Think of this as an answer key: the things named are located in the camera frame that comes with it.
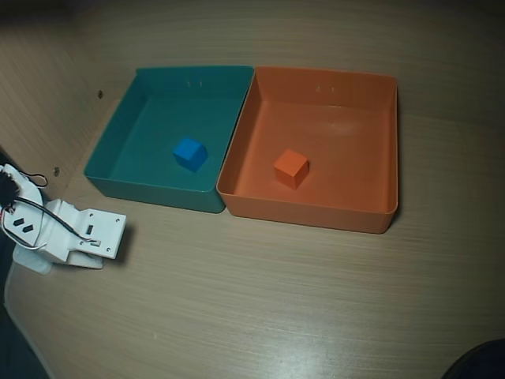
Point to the orange cube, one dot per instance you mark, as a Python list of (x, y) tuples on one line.
[(290, 167)]

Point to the teal plastic box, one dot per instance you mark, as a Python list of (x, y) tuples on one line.
[(158, 118)]

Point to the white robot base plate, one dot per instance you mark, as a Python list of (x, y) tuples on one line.
[(31, 264)]

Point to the blue cube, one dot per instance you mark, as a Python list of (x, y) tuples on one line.
[(189, 154)]

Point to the orange plastic box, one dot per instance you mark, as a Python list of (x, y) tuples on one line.
[(335, 130)]

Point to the dark round object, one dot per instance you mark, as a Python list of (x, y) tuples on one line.
[(485, 363)]

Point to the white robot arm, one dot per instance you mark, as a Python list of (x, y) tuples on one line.
[(29, 193)]

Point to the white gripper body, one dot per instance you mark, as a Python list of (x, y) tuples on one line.
[(103, 232)]

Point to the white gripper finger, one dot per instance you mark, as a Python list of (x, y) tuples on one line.
[(88, 262)]

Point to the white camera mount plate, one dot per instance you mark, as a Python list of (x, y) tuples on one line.
[(106, 231)]

